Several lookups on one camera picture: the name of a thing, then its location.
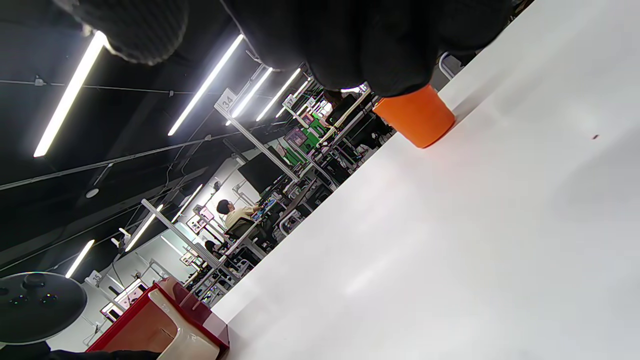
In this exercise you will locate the person's right hand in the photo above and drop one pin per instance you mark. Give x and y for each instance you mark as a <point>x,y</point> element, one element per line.
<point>375,40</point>

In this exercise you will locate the person's left hand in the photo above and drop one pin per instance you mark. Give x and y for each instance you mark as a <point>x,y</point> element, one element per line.
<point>75,355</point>

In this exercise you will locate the cream plastic storage bin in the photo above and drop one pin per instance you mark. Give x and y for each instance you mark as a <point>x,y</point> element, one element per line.
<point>145,325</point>

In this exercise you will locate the orange cup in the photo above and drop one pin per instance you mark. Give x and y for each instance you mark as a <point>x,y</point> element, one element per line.
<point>420,120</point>

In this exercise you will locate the white numbered sign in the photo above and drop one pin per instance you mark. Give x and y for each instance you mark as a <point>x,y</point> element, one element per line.
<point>226,101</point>

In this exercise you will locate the black monitor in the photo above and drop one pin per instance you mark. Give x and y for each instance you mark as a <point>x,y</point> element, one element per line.
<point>261,172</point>

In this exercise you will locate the group of ceiling strip lights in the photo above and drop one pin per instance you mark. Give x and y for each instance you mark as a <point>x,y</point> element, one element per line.
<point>70,95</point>

